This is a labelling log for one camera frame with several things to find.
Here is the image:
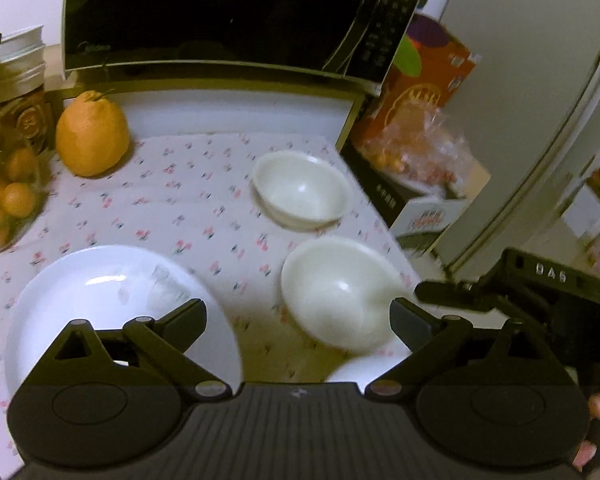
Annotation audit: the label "white floral plate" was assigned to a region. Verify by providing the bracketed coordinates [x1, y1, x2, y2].
[4, 245, 242, 394]

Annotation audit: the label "white round bowl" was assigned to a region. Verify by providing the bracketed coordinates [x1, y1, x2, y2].
[326, 351, 411, 393]

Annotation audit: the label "cream bowl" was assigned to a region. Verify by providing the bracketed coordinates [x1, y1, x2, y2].
[251, 151, 354, 231]
[280, 236, 407, 354]

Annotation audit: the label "person's right hand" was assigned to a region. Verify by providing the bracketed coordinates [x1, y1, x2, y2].
[572, 392, 600, 472]

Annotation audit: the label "white Ganten carton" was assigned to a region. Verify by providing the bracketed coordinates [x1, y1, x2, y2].
[341, 142, 491, 256]

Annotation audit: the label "plastic bag of snacks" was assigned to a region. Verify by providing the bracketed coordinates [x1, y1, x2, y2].
[353, 101, 474, 190]

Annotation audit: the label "cherry print tablecloth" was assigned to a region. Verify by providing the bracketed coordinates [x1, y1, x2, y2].
[0, 131, 432, 478]

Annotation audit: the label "orange snack box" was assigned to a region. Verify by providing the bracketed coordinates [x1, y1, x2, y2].
[349, 13, 481, 148]

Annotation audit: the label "large orange citrus on table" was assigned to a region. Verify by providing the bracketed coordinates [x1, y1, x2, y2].
[55, 90, 131, 178]

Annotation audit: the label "white refrigerator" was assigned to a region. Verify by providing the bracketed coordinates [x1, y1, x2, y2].
[434, 0, 600, 278]

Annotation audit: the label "glass jar of kumquats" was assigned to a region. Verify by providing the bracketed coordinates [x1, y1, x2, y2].
[0, 107, 46, 252]

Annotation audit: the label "black Midea microwave oven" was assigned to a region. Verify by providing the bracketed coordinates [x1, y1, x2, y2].
[62, 0, 419, 94]

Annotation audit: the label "stacked metal lid jars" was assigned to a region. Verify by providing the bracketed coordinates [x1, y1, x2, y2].
[0, 25, 53, 154]

